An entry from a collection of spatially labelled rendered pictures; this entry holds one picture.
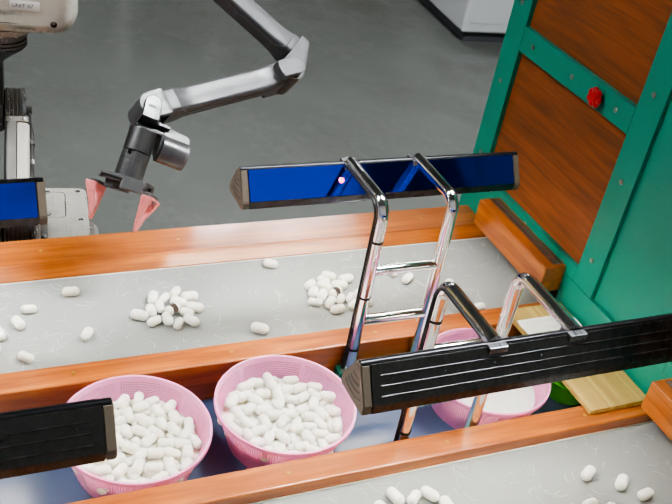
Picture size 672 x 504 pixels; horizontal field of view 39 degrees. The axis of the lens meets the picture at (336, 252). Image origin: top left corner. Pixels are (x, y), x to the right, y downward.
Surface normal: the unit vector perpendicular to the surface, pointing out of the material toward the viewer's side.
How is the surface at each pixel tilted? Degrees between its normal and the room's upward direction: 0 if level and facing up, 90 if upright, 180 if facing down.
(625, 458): 0
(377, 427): 0
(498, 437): 0
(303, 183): 58
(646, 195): 90
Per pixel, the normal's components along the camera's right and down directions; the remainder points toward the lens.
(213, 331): 0.16, -0.82
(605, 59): -0.91, 0.09
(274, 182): 0.41, 0.04
